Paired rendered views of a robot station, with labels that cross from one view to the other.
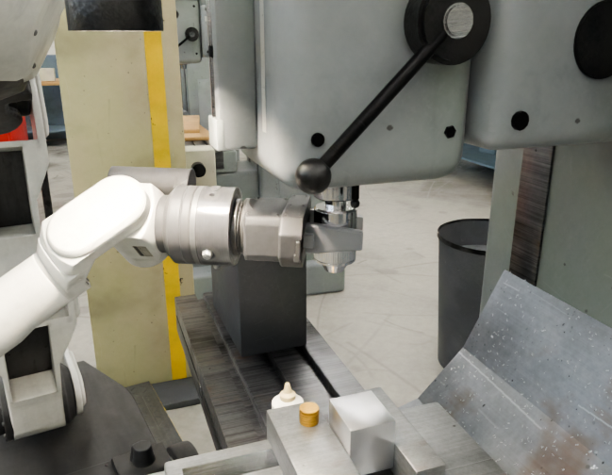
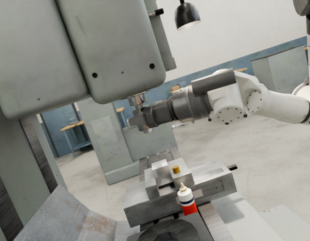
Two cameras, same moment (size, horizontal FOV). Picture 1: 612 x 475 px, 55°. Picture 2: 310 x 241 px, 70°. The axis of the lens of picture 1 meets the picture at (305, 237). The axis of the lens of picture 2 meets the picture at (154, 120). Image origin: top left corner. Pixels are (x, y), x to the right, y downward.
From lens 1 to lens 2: 1.22 m
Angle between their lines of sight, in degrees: 146
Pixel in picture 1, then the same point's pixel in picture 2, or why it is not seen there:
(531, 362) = (62, 234)
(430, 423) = (133, 198)
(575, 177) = (3, 157)
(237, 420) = (219, 233)
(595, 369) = (62, 207)
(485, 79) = not seen: hidden behind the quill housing
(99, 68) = not seen: outside the picture
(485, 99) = not seen: hidden behind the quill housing
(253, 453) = (199, 179)
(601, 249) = (27, 176)
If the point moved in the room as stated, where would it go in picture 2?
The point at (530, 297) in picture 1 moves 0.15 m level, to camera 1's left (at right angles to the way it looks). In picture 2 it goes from (30, 230) to (78, 224)
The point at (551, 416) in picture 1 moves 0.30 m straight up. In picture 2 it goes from (80, 228) to (44, 141)
